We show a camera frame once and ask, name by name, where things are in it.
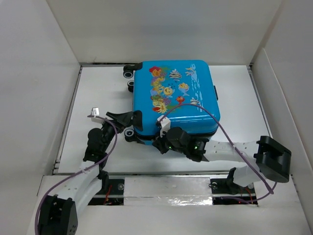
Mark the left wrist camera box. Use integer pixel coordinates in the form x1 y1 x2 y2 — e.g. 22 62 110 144
88 107 100 118

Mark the purple cable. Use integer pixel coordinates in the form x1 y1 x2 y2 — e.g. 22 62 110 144
34 115 118 235
157 104 278 204

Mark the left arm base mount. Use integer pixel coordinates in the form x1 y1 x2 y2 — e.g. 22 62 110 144
97 179 125 206

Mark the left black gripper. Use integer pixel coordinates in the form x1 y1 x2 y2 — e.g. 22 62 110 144
101 113 134 152

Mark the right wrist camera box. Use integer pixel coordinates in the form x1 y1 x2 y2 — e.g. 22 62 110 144
156 115 171 137

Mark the blue hard-shell suitcase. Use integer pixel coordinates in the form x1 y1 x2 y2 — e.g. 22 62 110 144
123 60 221 145

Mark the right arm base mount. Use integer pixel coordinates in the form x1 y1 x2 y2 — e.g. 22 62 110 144
208 178 258 205

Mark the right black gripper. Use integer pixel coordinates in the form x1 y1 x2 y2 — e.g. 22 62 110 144
152 127 187 155

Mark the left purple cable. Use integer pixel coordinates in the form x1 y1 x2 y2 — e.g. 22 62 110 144
34 115 118 235

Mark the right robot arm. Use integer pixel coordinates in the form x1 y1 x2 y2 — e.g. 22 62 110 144
152 127 291 192

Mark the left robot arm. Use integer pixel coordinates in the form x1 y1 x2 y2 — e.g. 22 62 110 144
34 108 133 235

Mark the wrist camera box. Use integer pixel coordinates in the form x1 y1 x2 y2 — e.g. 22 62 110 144
88 107 100 118
156 115 171 137

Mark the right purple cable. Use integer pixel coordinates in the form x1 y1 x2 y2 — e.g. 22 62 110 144
157 104 278 204

